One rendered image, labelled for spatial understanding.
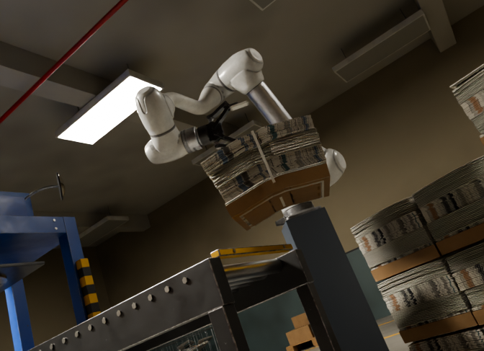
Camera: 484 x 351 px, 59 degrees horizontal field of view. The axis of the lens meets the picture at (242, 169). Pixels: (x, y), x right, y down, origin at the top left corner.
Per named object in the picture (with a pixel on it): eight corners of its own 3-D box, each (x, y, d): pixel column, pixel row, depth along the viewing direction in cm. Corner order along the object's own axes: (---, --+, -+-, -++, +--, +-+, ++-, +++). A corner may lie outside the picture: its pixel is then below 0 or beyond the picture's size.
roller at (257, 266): (281, 275, 152) (286, 262, 151) (198, 292, 113) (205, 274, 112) (269, 268, 155) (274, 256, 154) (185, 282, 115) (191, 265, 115)
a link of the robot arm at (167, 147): (189, 159, 161) (176, 129, 155) (151, 173, 163) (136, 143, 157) (191, 148, 171) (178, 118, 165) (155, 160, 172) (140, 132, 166)
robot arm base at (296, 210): (276, 232, 218) (271, 222, 220) (315, 218, 221) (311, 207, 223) (279, 223, 201) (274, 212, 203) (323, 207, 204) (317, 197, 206)
